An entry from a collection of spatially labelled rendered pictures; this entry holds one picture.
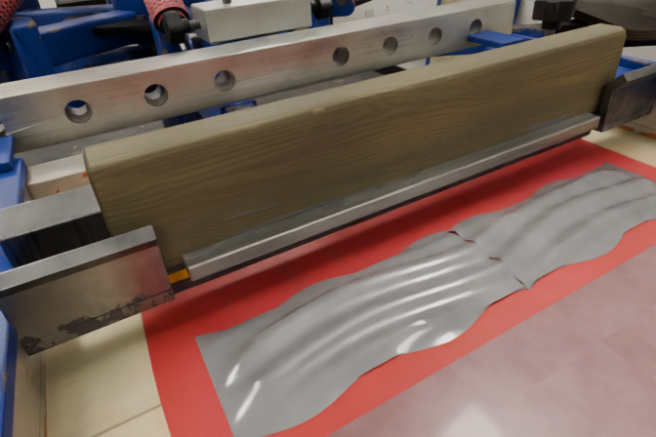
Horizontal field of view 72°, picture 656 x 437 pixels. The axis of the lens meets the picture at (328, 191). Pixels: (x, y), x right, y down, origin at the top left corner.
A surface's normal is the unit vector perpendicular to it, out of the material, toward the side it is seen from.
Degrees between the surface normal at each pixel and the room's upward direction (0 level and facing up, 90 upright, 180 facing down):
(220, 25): 90
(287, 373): 31
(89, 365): 0
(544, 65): 90
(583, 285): 0
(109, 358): 0
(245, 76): 90
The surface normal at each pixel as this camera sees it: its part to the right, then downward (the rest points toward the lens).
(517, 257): 0.29, -0.54
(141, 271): 0.49, 0.43
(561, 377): -0.06, -0.86
